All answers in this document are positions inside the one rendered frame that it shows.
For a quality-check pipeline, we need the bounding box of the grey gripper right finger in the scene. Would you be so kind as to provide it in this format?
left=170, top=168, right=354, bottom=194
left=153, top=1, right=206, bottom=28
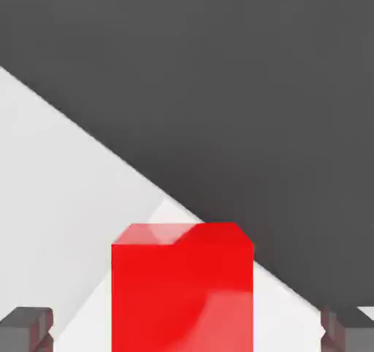
left=320, top=305, right=374, bottom=352

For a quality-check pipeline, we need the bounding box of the small red cube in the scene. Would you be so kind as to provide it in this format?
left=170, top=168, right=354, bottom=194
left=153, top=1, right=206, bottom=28
left=110, top=221, right=255, bottom=352

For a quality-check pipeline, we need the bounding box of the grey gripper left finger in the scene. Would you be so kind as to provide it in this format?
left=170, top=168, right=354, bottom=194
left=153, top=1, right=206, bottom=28
left=0, top=306, right=55, bottom=352

